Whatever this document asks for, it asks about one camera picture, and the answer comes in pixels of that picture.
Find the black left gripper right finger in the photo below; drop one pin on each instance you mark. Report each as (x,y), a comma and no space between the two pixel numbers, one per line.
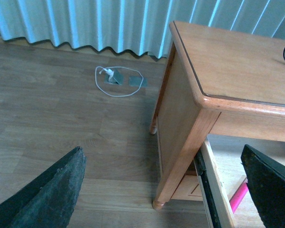
(266,185)

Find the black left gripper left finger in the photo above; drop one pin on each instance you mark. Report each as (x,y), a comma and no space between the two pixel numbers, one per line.
(49,200)

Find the pink marker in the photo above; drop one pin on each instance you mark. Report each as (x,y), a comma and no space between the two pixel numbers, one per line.
(238,195)

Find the wooden drawer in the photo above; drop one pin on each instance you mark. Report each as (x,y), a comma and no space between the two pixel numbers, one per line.
(188,189)
(221,173)

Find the wooden nightstand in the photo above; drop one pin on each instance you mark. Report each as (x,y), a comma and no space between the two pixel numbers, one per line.
(216,82)

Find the open floor outlet box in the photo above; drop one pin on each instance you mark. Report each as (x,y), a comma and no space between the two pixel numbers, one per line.
(114,78)

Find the white plug on floor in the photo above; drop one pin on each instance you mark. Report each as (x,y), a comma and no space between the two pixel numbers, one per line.
(108,71)

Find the closed floor outlet cover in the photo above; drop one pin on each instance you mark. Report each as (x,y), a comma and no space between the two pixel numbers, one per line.
(136,81)

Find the light blue curtain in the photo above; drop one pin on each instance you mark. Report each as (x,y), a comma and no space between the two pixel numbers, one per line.
(141,26)

